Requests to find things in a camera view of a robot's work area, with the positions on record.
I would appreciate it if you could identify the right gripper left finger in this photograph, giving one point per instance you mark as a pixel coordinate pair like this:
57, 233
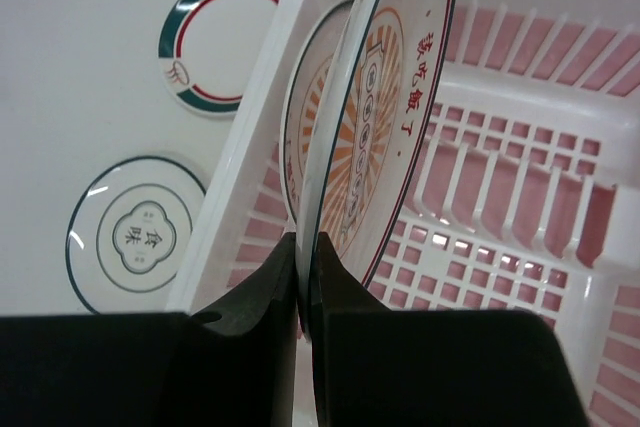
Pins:
230, 364

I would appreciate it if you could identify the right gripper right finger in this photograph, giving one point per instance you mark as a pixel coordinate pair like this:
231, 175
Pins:
374, 366

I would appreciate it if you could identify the white plate with characters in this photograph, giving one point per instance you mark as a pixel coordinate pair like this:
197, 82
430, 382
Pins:
128, 233

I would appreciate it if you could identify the orange sunburst plate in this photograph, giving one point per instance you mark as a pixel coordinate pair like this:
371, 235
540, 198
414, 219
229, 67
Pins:
302, 100
367, 134

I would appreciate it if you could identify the pink plastic dish rack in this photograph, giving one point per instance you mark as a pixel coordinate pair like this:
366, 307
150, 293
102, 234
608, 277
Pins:
525, 195

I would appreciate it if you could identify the green rimmed white plate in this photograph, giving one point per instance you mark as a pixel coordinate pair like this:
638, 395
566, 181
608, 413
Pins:
207, 50

